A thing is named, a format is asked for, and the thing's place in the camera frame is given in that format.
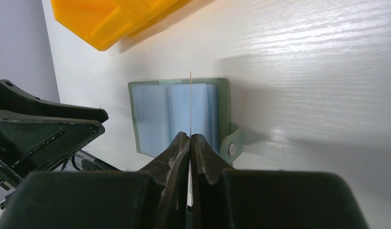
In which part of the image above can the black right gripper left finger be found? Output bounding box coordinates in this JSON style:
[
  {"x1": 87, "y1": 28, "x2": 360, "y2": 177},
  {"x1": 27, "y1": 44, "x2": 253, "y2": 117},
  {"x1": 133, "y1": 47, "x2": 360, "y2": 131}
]
[{"x1": 0, "y1": 132, "x2": 190, "y2": 229}]

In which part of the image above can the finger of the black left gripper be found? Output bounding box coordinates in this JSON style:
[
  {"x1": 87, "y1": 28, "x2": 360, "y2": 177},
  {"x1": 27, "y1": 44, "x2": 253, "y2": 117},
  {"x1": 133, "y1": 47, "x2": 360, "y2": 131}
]
[
  {"x1": 0, "y1": 107, "x2": 106, "y2": 187},
  {"x1": 0, "y1": 79, "x2": 109, "y2": 123}
]

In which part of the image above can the yellow three-compartment bin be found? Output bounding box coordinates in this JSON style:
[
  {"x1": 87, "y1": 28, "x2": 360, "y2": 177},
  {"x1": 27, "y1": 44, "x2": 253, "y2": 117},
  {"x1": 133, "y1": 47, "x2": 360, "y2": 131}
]
[{"x1": 51, "y1": 0, "x2": 202, "y2": 51}]

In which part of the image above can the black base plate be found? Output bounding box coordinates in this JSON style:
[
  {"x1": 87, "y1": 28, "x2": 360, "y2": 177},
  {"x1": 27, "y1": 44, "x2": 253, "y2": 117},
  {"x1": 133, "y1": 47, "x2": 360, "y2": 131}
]
[{"x1": 55, "y1": 150, "x2": 119, "y2": 172}]

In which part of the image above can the green card holder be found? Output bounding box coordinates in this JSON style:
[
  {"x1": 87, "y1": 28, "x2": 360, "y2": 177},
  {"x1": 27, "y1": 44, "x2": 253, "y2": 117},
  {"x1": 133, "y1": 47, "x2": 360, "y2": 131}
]
[{"x1": 128, "y1": 78, "x2": 245, "y2": 163}]

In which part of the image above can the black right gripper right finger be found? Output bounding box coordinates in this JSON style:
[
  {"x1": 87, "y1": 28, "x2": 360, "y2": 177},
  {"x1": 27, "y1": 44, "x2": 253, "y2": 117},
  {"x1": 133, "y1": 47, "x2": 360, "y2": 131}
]
[{"x1": 190, "y1": 134, "x2": 368, "y2": 229}]

